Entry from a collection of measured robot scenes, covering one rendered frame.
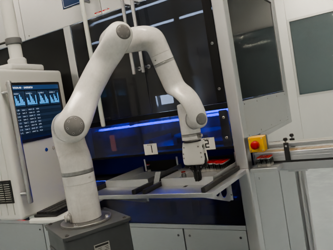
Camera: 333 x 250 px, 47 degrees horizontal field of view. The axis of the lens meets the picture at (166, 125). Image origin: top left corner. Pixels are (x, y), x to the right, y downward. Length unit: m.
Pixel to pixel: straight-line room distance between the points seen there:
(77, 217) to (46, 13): 1.46
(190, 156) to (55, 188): 0.89
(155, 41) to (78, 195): 0.66
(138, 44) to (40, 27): 1.12
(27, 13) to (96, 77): 1.29
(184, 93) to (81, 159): 0.48
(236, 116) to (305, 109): 4.65
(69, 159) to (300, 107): 5.34
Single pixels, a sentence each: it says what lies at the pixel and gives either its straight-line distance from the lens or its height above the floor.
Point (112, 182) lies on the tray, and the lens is 1.96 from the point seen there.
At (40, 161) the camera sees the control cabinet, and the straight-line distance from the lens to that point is 2.15.
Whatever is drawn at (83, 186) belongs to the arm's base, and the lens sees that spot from 1.44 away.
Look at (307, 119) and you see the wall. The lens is 6.47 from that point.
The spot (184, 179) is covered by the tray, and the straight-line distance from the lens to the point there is 1.71.
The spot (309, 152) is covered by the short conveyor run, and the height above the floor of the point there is 0.92.
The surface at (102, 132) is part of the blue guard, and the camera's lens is 2.28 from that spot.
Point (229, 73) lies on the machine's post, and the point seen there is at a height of 1.34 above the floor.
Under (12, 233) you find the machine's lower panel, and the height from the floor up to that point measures 0.50.
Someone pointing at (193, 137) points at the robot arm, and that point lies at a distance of 1.60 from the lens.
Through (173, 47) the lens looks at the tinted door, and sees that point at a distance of 1.99.
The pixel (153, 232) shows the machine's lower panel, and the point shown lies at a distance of 2.24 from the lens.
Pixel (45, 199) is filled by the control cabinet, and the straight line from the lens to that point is 2.17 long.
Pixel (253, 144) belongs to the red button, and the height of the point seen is 1.00.
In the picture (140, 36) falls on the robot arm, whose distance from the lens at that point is 1.57.
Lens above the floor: 1.25
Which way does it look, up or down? 3 degrees down
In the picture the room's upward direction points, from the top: 9 degrees counter-clockwise
